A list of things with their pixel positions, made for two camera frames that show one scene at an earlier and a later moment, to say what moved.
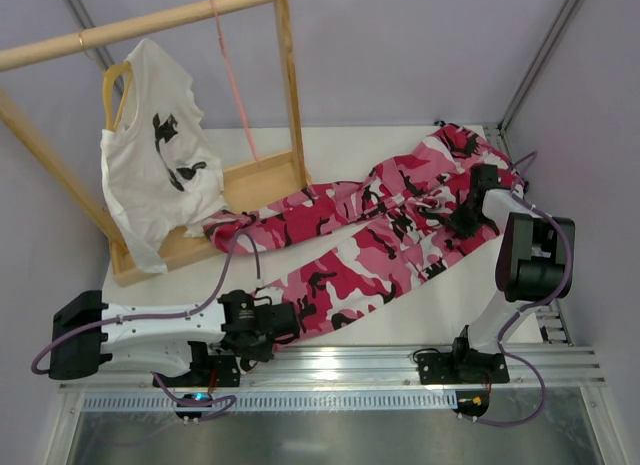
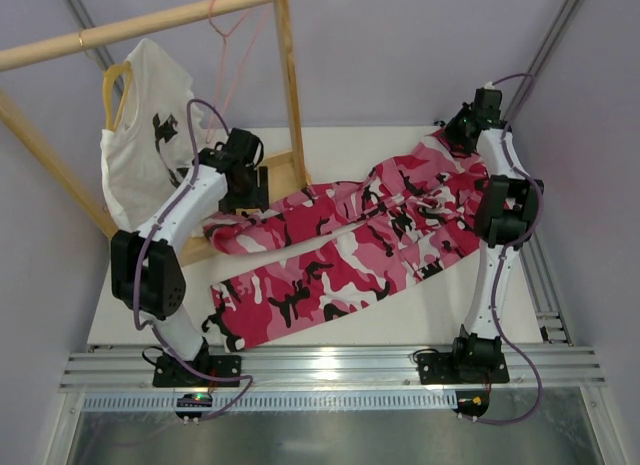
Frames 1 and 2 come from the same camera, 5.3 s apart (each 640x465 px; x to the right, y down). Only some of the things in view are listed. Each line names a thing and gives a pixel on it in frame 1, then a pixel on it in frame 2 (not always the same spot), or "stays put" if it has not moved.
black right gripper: x=467 y=221 -> x=458 y=135
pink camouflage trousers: x=416 y=192 stays put
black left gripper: x=289 y=322 -> x=248 y=200
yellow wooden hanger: x=124 y=65 stays put
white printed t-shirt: x=161 y=171 stays put
